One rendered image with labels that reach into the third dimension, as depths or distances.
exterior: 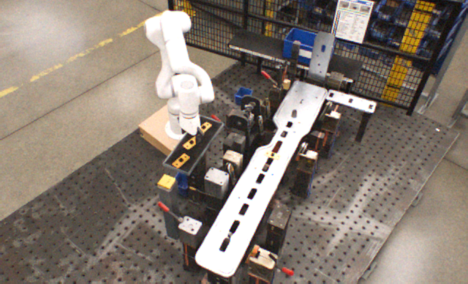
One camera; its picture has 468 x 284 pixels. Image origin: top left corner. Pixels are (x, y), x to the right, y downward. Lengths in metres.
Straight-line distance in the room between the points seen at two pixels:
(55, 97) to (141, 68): 0.88
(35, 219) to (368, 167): 1.93
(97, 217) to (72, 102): 2.00
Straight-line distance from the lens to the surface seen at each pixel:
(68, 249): 2.36
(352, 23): 2.80
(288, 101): 2.53
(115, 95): 4.19
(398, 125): 3.02
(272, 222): 1.93
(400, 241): 3.31
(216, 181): 1.95
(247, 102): 2.28
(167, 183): 1.89
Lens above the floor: 2.66
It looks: 46 degrees down
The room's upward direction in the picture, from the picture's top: 2 degrees clockwise
